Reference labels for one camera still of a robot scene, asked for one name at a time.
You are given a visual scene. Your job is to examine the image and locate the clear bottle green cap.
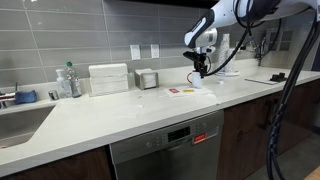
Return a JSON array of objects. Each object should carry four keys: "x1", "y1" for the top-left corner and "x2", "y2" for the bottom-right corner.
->
[{"x1": 66, "y1": 61, "x2": 82, "y2": 98}]

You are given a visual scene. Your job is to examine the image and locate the clear soap dispenser bottle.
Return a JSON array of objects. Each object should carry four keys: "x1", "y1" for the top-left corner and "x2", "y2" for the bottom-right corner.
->
[{"x1": 56, "y1": 69, "x2": 72, "y2": 98}]

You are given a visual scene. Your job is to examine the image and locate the small metal cup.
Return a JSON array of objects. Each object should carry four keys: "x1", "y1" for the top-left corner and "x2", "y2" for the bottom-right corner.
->
[{"x1": 48, "y1": 90, "x2": 59, "y2": 101}]

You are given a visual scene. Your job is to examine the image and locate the stack of white paper towels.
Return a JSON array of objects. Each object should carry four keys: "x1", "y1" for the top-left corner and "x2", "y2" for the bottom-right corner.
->
[{"x1": 89, "y1": 63, "x2": 129, "y2": 95}]

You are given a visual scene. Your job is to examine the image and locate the dark wood cabinet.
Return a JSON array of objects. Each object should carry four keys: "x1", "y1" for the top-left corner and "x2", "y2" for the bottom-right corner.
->
[{"x1": 217, "y1": 80, "x2": 320, "y2": 180}]

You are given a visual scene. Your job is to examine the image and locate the white power outlet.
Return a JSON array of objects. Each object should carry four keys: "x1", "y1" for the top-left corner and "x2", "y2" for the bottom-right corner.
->
[{"x1": 151, "y1": 44, "x2": 160, "y2": 58}]

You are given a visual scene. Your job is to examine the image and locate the stainless steel dishwasher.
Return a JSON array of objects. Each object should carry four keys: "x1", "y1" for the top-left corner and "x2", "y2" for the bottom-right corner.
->
[{"x1": 110, "y1": 110, "x2": 224, "y2": 180}]

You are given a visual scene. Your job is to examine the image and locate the small black object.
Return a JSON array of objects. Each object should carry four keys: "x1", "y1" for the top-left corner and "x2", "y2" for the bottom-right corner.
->
[{"x1": 271, "y1": 73, "x2": 286, "y2": 82}]

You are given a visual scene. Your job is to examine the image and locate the stacked patterned paper cups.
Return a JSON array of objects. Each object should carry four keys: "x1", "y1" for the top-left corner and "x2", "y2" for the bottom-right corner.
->
[{"x1": 218, "y1": 34, "x2": 236, "y2": 72}]

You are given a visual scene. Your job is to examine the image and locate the white light switch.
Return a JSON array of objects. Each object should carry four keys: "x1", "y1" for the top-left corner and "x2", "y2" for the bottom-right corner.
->
[{"x1": 130, "y1": 45, "x2": 141, "y2": 60}]

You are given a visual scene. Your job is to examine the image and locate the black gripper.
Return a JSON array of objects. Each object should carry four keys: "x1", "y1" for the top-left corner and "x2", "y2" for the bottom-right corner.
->
[{"x1": 183, "y1": 51, "x2": 207, "y2": 77}]

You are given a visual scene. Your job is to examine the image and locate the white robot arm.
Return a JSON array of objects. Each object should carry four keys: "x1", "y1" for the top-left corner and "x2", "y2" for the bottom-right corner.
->
[{"x1": 184, "y1": 0, "x2": 320, "y2": 78}]

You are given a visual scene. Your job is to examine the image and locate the white cup with red handle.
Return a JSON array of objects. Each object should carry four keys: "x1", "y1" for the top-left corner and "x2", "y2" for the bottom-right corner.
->
[{"x1": 187, "y1": 71, "x2": 202, "y2": 89}]

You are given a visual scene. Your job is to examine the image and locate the kitchen sink basin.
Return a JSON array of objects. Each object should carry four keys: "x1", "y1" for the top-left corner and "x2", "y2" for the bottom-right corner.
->
[{"x1": 0, "y1": 106, "x2": 54, "y2": 149}]

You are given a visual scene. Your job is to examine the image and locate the white cutting board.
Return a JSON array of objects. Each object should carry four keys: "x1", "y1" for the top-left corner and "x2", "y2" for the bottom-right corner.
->
[{"x1": 247, "y1": 74, "x2": 280, "y2": 85}]

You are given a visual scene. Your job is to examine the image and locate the grey napkin dispenser box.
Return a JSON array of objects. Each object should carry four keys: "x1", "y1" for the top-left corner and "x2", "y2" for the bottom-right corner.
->
[{"x1": 134, "y1": 68, "x2": 159, "y2": 90}]

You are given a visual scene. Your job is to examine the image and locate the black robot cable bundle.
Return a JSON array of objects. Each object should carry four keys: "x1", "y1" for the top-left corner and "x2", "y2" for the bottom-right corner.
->
[{"x1": 203, "y1": 0, "x2": 320, "y2": 180}]

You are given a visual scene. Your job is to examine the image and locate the white round tray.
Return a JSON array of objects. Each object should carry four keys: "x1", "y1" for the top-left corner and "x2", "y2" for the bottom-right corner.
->
[{"x1": 215, "y1": 71, "x2": 240, "y2": 77}]

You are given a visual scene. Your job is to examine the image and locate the blue sponge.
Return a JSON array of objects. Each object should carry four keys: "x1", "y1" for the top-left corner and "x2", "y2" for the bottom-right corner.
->
[{"x1": 15, "y1": 90, "x2": 37, "y2": 104}]

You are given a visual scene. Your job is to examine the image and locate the white paper with stickers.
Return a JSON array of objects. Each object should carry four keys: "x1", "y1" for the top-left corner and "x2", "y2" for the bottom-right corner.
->
[{"x1": 164, "y1": 86, "x2": 211, "y2": 97}]

